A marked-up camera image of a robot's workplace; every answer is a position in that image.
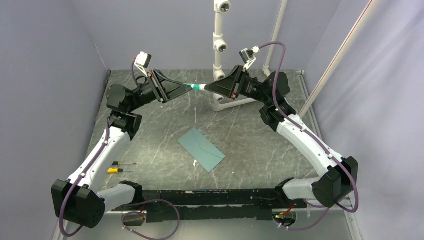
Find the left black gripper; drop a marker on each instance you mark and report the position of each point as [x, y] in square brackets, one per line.
[164, 89]

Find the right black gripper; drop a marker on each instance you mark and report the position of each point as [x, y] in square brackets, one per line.
[230, 86]

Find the green white glue stick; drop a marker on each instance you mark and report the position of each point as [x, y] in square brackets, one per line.
[195, 87]

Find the teal paper envelope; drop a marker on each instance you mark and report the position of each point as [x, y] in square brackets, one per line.
[201, 149]

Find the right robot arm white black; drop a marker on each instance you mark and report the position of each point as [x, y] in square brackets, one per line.
[337, 175]

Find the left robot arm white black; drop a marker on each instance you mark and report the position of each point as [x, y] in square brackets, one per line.
[120, 129]

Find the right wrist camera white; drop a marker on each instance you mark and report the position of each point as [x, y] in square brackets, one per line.
[249, 56]

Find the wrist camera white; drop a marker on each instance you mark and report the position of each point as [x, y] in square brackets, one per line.
[142, 61]
[249, 56]

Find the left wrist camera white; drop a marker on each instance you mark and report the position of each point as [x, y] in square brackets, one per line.
[142, 61]

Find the yellow handled screwdriver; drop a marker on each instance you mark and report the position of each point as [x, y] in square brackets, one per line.
[119, 170]

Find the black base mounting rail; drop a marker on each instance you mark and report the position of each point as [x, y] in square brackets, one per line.
[219, 204]

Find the aluminium frame rail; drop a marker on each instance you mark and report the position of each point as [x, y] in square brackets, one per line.
[86, 209]

